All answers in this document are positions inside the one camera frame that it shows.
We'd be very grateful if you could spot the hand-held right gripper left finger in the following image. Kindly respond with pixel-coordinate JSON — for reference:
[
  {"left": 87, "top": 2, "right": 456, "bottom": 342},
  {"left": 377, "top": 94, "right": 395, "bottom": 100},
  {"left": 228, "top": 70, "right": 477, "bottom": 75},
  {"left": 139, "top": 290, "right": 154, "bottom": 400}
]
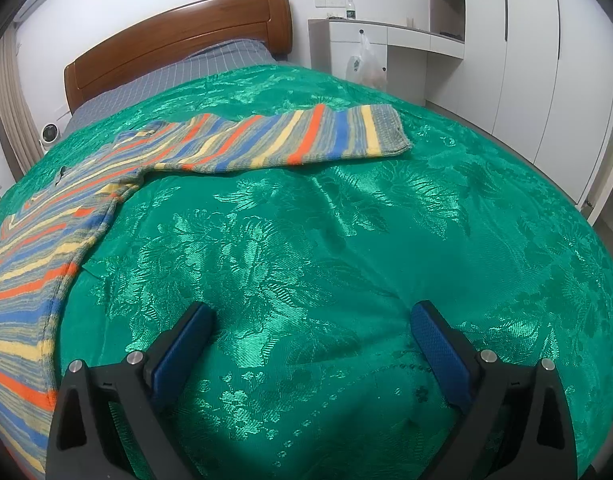
[{"left": 45, "top": 302, "right": 218, "bottom": 480}]

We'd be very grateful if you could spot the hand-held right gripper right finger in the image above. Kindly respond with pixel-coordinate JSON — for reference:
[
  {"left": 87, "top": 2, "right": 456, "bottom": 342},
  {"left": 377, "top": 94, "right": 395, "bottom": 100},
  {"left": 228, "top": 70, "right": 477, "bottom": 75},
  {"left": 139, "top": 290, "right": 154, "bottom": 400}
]
[{"left": 409, "top": 300, "right": 579, "bottom": 480}]

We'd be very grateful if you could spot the striped colourful towel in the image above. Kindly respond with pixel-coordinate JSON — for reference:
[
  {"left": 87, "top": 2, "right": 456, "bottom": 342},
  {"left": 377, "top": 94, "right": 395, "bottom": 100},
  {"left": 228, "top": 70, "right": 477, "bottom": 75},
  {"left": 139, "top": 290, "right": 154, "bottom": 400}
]
[{"left": 0, "top": 103, "right": 413, "bottom": 476}]

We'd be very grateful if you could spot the green floral bedspread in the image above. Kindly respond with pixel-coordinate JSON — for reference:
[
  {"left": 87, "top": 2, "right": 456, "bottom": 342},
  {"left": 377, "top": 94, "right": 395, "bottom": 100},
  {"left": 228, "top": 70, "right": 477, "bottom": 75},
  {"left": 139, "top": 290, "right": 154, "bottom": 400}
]
[{"left": 0, "top": 62, "right": 613, "bottom": 480}]

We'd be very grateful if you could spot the small white fan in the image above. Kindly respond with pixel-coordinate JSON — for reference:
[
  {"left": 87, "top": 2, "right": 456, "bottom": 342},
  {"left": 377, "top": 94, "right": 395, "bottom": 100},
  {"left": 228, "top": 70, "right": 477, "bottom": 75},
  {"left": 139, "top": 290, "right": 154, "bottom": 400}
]
[{"left": 39, "top": 123, "right": 63, "bottom": 153}]

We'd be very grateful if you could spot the white plastic bag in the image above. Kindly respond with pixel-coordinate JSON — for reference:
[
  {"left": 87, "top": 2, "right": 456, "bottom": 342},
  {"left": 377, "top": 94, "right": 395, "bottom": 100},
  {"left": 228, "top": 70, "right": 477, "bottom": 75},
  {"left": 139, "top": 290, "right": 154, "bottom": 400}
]
[{"left": 345, "top": 30, "right": 388, "bottom": 92}]

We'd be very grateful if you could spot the beige curtain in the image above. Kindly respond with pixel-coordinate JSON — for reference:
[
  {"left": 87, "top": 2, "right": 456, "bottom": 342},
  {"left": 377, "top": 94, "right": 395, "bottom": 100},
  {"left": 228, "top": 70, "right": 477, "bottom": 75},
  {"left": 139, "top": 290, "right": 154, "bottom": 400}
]
[{"left": 0, "top": 30, "right": 42, "bottom": 186}]

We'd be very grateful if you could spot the white wardrobe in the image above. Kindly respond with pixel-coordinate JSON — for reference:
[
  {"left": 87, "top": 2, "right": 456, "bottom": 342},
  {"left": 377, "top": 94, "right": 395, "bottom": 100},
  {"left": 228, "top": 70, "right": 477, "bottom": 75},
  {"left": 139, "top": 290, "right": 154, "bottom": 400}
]
[{"left": 426, "top": 0, "right": 613, "bottom": 211}]

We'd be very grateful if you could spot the white desk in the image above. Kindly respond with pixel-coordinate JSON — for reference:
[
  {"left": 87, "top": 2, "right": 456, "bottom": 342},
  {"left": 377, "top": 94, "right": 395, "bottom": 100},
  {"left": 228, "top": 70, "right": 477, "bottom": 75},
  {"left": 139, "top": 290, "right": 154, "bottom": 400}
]
[{"left": 307, "top": 17, "right": 467, "bottom": 106}]

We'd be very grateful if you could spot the wooden headboard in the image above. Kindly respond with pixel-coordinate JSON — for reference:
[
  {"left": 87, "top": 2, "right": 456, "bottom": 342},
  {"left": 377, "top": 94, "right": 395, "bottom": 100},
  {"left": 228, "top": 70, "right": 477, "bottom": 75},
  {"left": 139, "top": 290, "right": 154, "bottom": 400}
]
[{"left": 64, "top": 0, "right": 293, "bottom": 113}]

